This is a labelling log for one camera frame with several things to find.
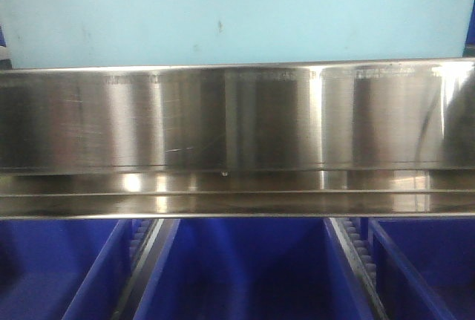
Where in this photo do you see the dark blue bin lower middle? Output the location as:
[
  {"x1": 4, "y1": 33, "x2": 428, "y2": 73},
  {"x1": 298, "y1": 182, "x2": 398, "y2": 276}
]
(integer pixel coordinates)
[{"x1": 134, "y1": 218, "x2": 373, "y2": 319}]

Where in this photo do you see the stainless steel shelf rail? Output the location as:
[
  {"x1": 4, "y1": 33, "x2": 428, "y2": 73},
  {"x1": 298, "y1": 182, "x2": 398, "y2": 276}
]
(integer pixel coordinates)
[{"x1": 1, "y1": 58, "x2": 474, "y2": 219}]

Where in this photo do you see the dark blue bin lower right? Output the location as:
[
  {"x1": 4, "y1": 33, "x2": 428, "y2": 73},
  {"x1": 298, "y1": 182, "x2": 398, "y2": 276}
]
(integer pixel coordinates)
[{"x1": 368, "y1": 218, "x2": 474, "y2": 319}]

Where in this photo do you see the dark blue bin lower left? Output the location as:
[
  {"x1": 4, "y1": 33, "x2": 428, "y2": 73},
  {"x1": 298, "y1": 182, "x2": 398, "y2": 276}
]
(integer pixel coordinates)
[{"x1": 1, "y1": 220, "x2": 133, "y2": 319}]

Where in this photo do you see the light blue plastic bin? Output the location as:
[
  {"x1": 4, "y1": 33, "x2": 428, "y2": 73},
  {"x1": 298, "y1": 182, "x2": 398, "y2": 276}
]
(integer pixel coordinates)
[{"x1": 1, "y1": 0, "x2": 474, "y2": 68}]

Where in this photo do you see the roller track right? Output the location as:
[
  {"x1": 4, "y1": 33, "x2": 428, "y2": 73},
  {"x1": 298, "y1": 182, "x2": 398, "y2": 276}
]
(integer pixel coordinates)
[{"x1": 329, "y1": 218, "x2": 389, "y2": 320}]

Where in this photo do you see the roller track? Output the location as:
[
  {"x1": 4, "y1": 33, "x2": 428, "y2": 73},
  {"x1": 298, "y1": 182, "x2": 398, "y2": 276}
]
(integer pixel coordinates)
[
  {"x1": 329, "y1": 218, "x2": 389, "y2": 320},
  {"x1": 111, "y1": 219, "x2": 164, "y2": 319}
]

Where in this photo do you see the dark blue bin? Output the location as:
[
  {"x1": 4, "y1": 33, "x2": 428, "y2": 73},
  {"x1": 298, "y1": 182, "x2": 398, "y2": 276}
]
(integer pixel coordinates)
[
  {"x1": 1, "y1": 220, "x2": 133, "y2": 319},
  {"x1": 134, "y1": 218, "x2": 373, "y2": 319},
  {"x1": 368, "y1": 218, "x2": 474, "y2": 319}
]

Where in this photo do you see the roller track left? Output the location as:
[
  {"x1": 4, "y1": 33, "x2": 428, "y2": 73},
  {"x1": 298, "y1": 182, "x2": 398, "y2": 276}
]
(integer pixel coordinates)
[{"x1": 111, "y1": 219, "x2": 164, "y2": 319}]

